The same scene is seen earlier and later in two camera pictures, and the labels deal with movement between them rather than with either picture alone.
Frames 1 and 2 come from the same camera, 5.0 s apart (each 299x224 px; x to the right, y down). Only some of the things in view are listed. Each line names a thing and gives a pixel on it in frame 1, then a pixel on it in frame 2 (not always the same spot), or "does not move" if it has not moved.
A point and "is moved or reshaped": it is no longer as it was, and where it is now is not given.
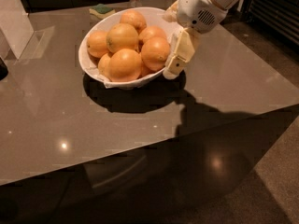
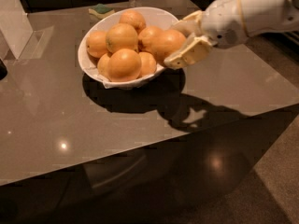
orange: (155, 52) is moved or reshaped
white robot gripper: (198, 7) to (222, 21)
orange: (96, 44) does not move
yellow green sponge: (102, 11) does not move
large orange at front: (124, 65) does not move
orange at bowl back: (134, 18) does not move
